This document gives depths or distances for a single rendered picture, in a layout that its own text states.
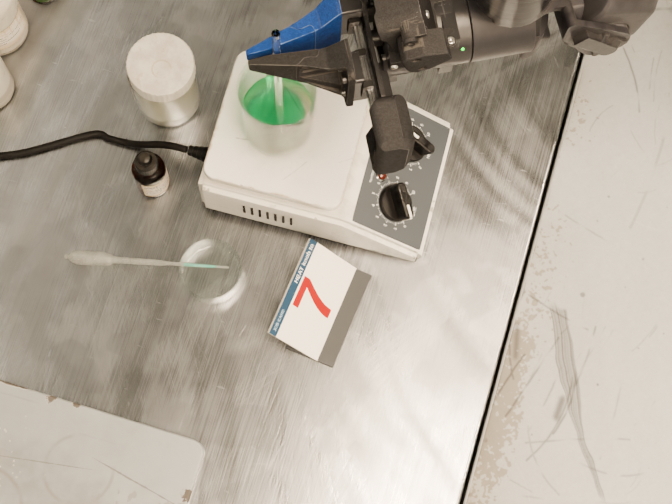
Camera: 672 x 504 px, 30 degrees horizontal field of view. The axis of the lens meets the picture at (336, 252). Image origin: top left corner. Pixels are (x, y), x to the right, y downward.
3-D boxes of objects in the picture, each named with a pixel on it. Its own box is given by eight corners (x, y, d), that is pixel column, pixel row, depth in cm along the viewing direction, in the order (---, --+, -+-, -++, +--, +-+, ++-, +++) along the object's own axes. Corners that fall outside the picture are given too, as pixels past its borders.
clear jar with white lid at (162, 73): (213, 84, 116) (207, 48, 108) (183, 139, 114) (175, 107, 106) (154, 58, 116) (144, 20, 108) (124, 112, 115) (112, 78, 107)
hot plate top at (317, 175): (374, 85, 108) (374, 81, 107) (338, 214, 105) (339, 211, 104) (239, 50, 108) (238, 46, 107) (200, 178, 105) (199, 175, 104)
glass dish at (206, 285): (195, 315, 110) (193, 309, 108) (171, 259, 111) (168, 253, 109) (253, 289, 111) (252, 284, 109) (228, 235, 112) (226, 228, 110)
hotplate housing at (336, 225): (451, 133, 115) (462, 101, 107) (417, 267, 112) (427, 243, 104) (218, 73, 116) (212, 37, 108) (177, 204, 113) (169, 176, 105)
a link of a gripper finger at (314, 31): (332, 13, 93) (334, -25, 87) (342, 58, 92) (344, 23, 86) (239, 29, 92) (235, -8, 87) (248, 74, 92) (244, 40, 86)
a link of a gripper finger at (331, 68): (342, 62, 92) (345, 28, 86) (352, 108, 91) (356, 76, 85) (249, 79, 92) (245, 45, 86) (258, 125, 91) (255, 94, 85)
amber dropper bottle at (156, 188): (129, 182, 113) (119, 156, 106) (153, 160, 114) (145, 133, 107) (152, 205, 112) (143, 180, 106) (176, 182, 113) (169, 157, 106)
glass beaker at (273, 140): (224, 125, 106) (218, 86, 98) (279, 76, 107) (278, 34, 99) (282, 182, 105) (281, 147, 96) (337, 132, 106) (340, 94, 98)
